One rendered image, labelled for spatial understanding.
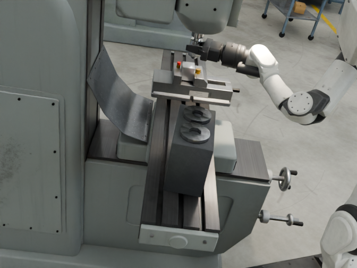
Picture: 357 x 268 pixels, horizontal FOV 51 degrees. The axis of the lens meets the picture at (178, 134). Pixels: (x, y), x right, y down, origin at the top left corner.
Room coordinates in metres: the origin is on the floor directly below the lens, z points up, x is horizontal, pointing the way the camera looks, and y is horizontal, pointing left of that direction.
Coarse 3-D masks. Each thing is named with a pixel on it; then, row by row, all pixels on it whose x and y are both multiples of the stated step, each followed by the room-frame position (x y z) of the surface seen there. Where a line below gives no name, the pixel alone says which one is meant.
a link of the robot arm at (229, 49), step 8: (208, 40) 1.34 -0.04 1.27; (208, 48) 1.27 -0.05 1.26; (216, 48) 1.28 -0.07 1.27; (224, 48) 1.30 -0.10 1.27; (232, 48) 1.29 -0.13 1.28; (200, 56) 1.26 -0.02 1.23; (208, 56) 1.28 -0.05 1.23; (216, 56) 1.27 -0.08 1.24; (224, 56) 1.27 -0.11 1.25; (232, 56) 1.27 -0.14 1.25; (224, 64) 1.28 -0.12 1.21; (232, 64) 1.27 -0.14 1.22
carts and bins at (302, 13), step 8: (272, 0) 6.02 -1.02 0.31; (280, 0) 5.70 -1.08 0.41; (296, 0) 6.18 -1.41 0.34; (280, 8) 5.67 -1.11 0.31; (288, 8) 5.75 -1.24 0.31; (296, 8) 5.58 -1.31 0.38; (304, 8) 5.57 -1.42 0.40; (320, 8) 5.47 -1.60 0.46; (264, 16) 6.06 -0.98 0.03; (288, 16) 5.32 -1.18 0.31; (296, 16) 5.39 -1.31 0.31; (304, 16) 5.47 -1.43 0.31; (312, 16) 5.55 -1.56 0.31; (280, 32) 5.33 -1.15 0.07; (312, 32) 5.44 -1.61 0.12
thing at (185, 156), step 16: (192, 112) 1.01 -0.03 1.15; (208, 112) 1.02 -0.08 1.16; (176, 128) 0.91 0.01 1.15; (192, 128) 0.91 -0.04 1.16; (208, 128) 0.95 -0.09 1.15; (176, 144) 0.84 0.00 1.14; (192, 144) 0.85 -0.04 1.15; (208, 144) 0.87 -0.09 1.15; (176, 160) 0.84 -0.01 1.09; (192, 160) 0.84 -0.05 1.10; (208, 160) 0.84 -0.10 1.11; (176, 176) 0.84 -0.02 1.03; (192, 176) 0.84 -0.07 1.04; (192, 192) 0.84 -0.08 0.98
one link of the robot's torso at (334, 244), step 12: (336, 216) 0.80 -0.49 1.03; (348, 216) 0.77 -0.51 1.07; (336, 228) 0.77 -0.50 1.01; (348, 228) 0.75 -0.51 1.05; (324, 240) 0.78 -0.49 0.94; (336, 240) 0.75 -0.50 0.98; (348, 240) 0.73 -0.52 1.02; (324, 252) 0.79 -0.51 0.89; (336, 252) 0.74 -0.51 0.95; (324, 264) 0.79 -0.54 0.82; (336, 264) 0.73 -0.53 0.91; (348, 264) 0.74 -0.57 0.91
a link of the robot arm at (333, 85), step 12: (336, 60) 1.17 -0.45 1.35; (336, 72) 1.13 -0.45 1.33; (348, 72) 1.12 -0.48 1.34; (324, 84) 1.11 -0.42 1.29; (336, 84) 1.10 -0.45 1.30; (348, 84) 1.11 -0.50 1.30; (300, 96) 1.08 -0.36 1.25; (312, 96) 1.07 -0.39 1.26; (324, 96) 1.07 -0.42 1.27; (336, 96) 1.08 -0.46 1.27; (288, 108) 1.06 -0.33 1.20; (300, 108) 1.05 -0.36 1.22; (312, 108) 1.04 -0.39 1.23; (324, 108) 1.06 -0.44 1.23
